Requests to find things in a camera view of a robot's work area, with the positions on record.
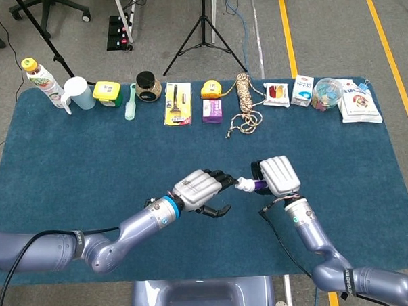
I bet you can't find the clear tub of binder clips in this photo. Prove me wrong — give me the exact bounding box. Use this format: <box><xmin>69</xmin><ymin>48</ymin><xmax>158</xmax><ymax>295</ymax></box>
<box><xmin>309</xmin><ymin>76</ymin><xmax>345</xmax><ymax>112</ymax></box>

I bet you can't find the blue floor cable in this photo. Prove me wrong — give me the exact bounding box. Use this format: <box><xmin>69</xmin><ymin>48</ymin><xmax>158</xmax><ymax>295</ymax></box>
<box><xmin>224</xmin><ymin>0</ymin><xmax>252</xmax><ymax>74</ymax></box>

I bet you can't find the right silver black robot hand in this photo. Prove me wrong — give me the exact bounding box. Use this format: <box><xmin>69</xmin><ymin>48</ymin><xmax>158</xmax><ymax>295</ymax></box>
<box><xmin>250</xmin><ymin>154</ymin><xmax>302</xmax><ymax>198</ymax></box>

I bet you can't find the white printed pouch bag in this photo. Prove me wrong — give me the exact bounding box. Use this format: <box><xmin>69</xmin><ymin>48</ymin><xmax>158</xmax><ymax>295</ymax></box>
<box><xmin>336</xmin><ymin>77</ymin><xmax>384</xmax><ymax>125</ymax></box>

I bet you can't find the blue felt table mat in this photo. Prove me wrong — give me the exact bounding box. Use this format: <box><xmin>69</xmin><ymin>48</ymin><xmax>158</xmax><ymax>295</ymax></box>
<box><xmin>0</xmin><ymin>71</ymin><xmax>408</xmax><ymax>288</ymax></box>

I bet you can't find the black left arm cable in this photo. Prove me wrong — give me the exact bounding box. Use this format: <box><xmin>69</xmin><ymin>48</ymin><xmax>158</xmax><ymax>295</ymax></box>
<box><xmin>0</xmin><ymin>226</ymin><xmax>123</xmax><ymax>306</ymax></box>

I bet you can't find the black slanted light stand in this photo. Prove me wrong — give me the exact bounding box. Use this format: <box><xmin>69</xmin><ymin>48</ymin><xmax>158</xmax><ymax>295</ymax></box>
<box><xmin>14</xmin><ymin>0</ymin><xmax>97</xmax><ymax>89</ymax></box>

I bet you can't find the purple white toothpaste tube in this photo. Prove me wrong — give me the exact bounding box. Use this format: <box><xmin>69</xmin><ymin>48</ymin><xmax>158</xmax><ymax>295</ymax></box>
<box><xmin>234</xmin><ymin>176</ymin><xmax>271</xmax><ymax>195</ymax></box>

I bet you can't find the coiled beige patterned rope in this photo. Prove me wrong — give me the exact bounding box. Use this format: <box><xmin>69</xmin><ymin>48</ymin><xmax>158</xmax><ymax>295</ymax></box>
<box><xmin>221</xmin><ymin>72</ymin><xmax>268</xmax><ymax>139</ymax></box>

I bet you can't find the white slanted frame leg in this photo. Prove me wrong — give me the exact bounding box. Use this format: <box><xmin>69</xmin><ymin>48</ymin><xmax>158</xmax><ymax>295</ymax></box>
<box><xmin>112</xmin><ymin>0</ymin><xmax>141</xmax><ymax>45</ymax></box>

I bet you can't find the mint green scrubbing brush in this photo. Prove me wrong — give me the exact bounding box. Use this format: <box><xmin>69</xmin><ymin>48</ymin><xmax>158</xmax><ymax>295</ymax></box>
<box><xmin>123</xmin><ymin>82</ymin><xmax>139</xmax><ymax>121</ymax></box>

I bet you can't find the white snack packet red yellow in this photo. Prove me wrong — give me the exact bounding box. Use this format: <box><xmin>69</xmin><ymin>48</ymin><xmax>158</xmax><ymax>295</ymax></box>
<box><xmin>262</xmin><ymin>81</ymin><xmax>291</xmax><ymax>109</ymax></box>

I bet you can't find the glass jar black lid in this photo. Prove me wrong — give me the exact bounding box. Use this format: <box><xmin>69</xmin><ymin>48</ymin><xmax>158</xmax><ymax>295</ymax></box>
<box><xmin>134</xmin><ymin>70</ymin><xmax>163</xmax><ymax>103</ymax></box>

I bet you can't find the yellow tape measure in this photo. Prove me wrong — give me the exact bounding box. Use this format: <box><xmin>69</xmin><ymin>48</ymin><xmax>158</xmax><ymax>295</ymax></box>
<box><xmin>200</xmin><ymin>79</ymin><xmax>238</xmax><ymax>100</ymax></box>

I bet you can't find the white blue milk carton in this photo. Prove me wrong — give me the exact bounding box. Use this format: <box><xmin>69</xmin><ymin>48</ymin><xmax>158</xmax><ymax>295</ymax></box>
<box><xmin>289</xmin><ymin>74</ymin><xmax>317</xmax><ymax>108</ymax></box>

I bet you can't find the green container yellow lid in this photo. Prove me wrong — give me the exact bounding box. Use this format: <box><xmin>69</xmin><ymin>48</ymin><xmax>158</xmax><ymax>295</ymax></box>
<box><xmin>92</xmin><ymin>80</ymin><xmax>124</xmax><ymax>108</ymax></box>

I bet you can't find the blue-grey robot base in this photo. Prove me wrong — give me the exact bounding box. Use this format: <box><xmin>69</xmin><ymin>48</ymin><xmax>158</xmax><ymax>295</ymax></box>
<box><xmin>128</xmin><ymin>275</ymin><xmax>275</xmax><ymax>306</ymax></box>

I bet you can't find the drink bottle yellow cap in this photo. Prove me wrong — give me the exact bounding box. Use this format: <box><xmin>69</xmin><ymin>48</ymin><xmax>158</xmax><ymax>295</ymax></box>
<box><xmin>20</xmin><ymin>55</ymin><xmax>72</xmax><ymax>111</ymax></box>

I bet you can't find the black power strip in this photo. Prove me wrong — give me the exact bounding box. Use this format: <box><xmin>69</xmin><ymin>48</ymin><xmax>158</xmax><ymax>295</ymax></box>
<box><xmin>105</xmin><ymin>14</ymin><xmax>135</xmax><ymax>52</ymax></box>

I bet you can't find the black office chair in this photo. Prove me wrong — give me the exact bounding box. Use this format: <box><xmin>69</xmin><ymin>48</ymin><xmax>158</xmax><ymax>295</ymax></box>
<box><xmin>7</xmin><ymin>0</ymin><xmax>93</xmax><ymax>32</ymax></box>

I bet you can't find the light blue plastic pitcher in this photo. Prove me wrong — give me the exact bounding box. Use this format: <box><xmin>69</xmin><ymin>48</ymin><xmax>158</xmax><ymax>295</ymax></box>
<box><xmin>58</xmin><ymin>75</ymin><xmax>97</xmax><ymax>116</ymax></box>

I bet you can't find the razor in yellow package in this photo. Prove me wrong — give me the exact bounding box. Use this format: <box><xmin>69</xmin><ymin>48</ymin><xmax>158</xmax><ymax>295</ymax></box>
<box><xmin>161</xmin><ymin>81</ymin><xmax>194</xmax><ymax>127</ymax></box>

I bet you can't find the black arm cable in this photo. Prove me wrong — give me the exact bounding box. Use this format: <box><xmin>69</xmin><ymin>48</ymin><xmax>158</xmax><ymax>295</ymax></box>
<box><xmin>0</xmin><ymin>226</ymin><xmax>123</xmax><ymax>306</ymax></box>
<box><xmin>258</xmin><ymin>197</ymin><xmax>314</xmax><ymax>280</ymax></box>

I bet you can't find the black camera tripod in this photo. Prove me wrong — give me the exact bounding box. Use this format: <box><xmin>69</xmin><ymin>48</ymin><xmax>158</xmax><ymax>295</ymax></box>
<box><xmin>159</xmin><ymin>0</ymin><xmax>248</xmax><ymax>78</ymax></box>

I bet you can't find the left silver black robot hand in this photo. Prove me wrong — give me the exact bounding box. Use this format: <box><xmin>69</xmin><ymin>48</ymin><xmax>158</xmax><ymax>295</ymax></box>
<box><xmin>170</xmin><ymin>167</ymin><xmax>241</xmax><ymax>221</ymax></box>

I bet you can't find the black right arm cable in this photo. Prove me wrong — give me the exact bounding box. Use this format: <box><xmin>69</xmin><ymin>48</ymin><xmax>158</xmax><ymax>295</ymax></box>
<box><xmin>258</xmin><ymin>197</ymin><xmax>314</xmax><ymax>280</ymax></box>

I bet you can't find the purple small carton box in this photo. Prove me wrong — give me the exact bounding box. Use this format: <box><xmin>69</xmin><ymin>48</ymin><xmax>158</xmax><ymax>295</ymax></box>
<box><xmin>201</xmin><ymin>98</ymin><xmax>224</xmax><ymax>124</ymax></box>

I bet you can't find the white upright pole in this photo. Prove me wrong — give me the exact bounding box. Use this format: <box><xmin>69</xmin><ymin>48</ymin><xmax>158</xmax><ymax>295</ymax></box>
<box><xmin>210</xmin><ymin>0</ymin><xmax>219</xmax><ymax>44</ymax></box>

